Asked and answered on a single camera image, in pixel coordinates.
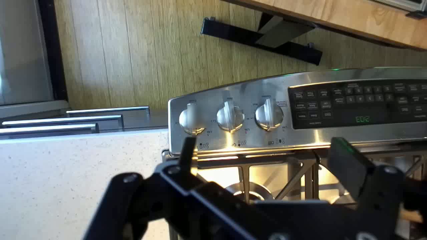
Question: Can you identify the silver drawer bar handle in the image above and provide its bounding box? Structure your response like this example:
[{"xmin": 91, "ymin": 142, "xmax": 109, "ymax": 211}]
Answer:
[
  {"xmin": 0, "ymin": 123, "xmax": 100, "ymax": 138},
  {"xmin": 0, "ymin": 114, "xmax": 124, "ymax": 130},
  {"xmin": 65, "ymin": 106, "xmax": 151, "ymax": 119}
]

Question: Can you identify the stainless steel stove range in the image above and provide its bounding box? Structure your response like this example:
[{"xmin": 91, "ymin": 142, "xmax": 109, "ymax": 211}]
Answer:
[{"xmin": 161, "ymin": 66, "xmax": 427, "ymax": 240}]

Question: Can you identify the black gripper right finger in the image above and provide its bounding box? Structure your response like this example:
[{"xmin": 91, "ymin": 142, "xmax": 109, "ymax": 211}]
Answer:
[{"xmin": 327, "ymin": 136, "xmax": 427, "ymax": 240}]

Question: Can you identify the grey appliance with black frame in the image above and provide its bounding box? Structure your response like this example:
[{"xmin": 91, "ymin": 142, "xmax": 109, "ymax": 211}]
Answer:
[{"xmin": 0, "ymin": 0, "xmax": 71, "ymax": 119}]

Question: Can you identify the black wall bracket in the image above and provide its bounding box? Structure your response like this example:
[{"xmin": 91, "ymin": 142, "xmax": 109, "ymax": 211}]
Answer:
[{"xmin": 200, "ymin": 12, "xmax": 324, "ymax": 67}]

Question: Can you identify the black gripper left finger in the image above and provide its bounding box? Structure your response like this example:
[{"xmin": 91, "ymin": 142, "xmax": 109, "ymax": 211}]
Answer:
[{"xmin": 83, "ymin": 135, "xmax": 264, "ymax": 240}]

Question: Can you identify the wooden table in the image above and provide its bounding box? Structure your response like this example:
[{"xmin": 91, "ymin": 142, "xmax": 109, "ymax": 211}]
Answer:
[{"xmin": 224, "ymin": 0, "xmax": 427, "ymax": 51}]

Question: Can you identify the grey flat device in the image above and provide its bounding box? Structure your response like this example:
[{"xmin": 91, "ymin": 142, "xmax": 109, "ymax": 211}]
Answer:
[{"xmin": 372, "ymin": 0, "xmax": 427, "ymax": 15}]

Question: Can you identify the stove burner grate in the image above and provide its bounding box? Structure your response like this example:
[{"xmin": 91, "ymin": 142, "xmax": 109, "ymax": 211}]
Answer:
[{"xmin": 195, "ymin": 152, "xmax": 427, "ymax": 207}]

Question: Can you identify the round stove burner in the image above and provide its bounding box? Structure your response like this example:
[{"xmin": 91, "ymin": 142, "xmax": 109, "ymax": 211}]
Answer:
[{"xmin": 224, "ymin": 180, "xmax": 275, "ymax": 204}]

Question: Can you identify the silver stove knob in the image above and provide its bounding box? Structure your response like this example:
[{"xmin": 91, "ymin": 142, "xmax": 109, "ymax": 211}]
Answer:
[
  {"xmin": 215, "ymin": 99, "xmax": 246, "ymax": 134},
  {"xmin": 254, "ymin": 98, "xmax": 286, "ymax": 132},
  {"xmin": 177, "ymin": 102, "xmax": 209, "ymax": 136}
]

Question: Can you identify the black stove control panel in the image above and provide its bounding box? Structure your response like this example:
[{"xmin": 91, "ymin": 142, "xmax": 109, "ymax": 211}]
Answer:
[{"xmin": 287, "ymin": 79, "xmax": 427, "ymax": 131}]

